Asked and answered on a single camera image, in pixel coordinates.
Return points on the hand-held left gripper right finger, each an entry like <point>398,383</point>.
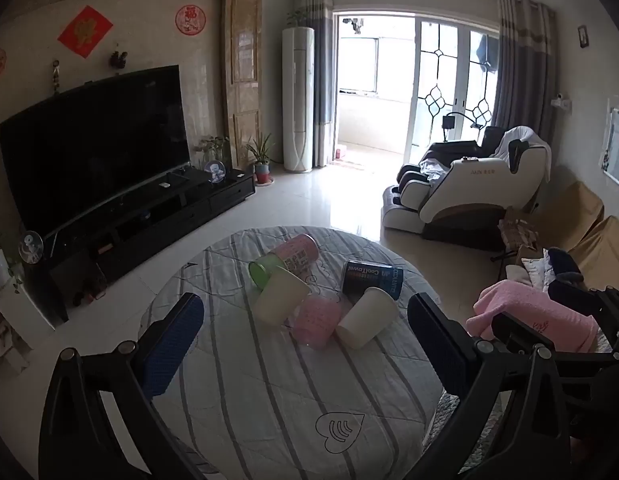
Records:
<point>439,342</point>

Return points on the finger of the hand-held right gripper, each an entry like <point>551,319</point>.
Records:
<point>509,330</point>

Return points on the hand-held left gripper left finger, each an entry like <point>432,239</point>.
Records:
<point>170,347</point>

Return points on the white paper cup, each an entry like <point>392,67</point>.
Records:
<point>364,320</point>

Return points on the dark blue printed cup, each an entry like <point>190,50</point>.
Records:
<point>372,277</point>

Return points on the cream plastic cup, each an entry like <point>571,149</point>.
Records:
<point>282,297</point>

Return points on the green cup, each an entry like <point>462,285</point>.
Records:
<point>267,270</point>

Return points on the pink translucent cup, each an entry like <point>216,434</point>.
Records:
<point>317,322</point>

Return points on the pink printed cup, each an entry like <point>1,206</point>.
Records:
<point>298,252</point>

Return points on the pink towel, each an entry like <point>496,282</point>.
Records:
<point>549,317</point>

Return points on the dark clothing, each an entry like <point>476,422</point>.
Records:
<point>564,265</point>

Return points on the grey shaggy rug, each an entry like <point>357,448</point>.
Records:
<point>452,407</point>

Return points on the patterned cushion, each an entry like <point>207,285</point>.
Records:
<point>520,230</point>

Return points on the brown sofa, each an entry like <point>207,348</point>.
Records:
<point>584,210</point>

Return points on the round table with striped cloth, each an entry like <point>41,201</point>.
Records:
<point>269,390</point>

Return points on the black television stand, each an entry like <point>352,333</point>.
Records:
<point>154,215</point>

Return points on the white massage chair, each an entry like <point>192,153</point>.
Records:
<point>469,190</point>

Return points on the white low cabinet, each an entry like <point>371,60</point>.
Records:
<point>21,305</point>

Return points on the white cloth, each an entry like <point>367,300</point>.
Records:
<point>522,141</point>

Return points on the leafy green houseplant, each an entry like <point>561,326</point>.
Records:
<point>212,146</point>

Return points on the potted plant red pot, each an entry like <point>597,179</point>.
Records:
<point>261,157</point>

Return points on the black stand with holder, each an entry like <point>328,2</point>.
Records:
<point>454,122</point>

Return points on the black flat television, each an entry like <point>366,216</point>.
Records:
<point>94,140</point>

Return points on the glass sliding door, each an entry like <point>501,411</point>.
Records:
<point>452,85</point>

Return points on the grey curtain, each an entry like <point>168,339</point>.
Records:
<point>322,70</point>
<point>527,65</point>

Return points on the white standing air conditioner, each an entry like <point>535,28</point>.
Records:
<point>298,100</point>

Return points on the balcony window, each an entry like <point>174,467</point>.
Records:
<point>358,65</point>

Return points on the plant on air conditioner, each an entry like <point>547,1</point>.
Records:
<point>295,17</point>

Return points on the wall poster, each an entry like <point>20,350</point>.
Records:
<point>615,146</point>

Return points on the white wall camera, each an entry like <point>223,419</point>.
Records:
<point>562,102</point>

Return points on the small dark picture frame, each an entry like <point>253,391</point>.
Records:
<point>583,35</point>

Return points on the dark wall ornament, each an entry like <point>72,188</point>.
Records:
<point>119,58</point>

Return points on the red diamond wall decoration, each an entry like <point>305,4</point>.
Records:
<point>85,31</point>

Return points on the round red wall decoration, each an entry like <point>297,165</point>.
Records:
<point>190,19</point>

